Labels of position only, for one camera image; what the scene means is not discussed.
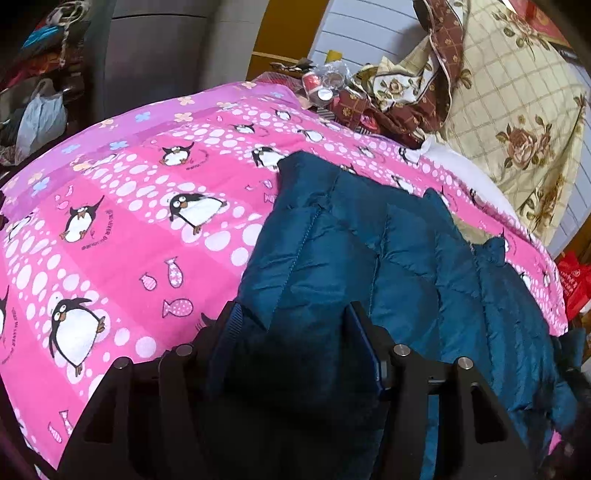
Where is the dark teal padded jacket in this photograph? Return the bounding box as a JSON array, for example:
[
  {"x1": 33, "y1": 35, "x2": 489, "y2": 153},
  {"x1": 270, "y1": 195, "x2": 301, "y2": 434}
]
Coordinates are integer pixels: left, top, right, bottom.
[{"x1": 206, "y1": 152, "x2": 582, "y2": 479}]

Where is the pile of colourful clothes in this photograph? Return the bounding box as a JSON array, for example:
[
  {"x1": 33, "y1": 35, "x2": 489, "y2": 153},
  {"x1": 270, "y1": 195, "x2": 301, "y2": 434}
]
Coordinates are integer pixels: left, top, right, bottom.
[{"x1": 1, "y1": 1, "x2": 92, "y2": 169}]

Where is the pink penguin print bedsheet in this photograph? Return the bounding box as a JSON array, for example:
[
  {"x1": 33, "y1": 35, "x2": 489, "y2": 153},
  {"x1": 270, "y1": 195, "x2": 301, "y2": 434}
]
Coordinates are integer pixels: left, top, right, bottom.
[{"x1": 1, "y1": 83, "x2": 566, "y2": 465}]

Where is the red plastic bag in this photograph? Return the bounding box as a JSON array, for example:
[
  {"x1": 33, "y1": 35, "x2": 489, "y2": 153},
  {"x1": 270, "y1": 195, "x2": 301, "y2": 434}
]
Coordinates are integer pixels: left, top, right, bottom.
[{"x1": 557, "y1": 251, "x2": 590, "y2": 320}]

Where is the white pillow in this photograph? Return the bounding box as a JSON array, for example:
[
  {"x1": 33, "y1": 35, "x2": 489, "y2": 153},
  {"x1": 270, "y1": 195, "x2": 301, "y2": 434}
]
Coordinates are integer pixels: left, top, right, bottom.
[{"x1": 420, "y1": 135, "x2": 519, "y2": 220}]

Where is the white plastic bag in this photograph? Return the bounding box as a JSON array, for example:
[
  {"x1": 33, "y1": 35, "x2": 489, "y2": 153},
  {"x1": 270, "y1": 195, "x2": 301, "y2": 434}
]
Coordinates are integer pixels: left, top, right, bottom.
[{"x1": 15, "y1": 78, "x2": 67, "y2": 162}]

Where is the cream floral checked quilt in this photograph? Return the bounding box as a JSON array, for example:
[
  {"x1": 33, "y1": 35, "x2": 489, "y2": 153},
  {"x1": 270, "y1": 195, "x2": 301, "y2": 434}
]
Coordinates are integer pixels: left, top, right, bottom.
[{"x1": 353, "y1": 1, "x2": 588, "y2": 244}]

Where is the red lidded jar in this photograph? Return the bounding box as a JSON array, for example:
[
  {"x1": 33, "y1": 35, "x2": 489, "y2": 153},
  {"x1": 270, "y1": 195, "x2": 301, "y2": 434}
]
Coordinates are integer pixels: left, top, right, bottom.
[{"x1": 301, "y1": 71, "x2": 334, "y2": 106}]

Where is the grey wardrobe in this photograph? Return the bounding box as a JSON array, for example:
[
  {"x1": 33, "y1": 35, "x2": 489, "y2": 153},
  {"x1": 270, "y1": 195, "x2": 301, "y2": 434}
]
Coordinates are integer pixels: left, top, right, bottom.
[{"x1": 84, "y1": 0, "x2": 267, "y2": 123}]

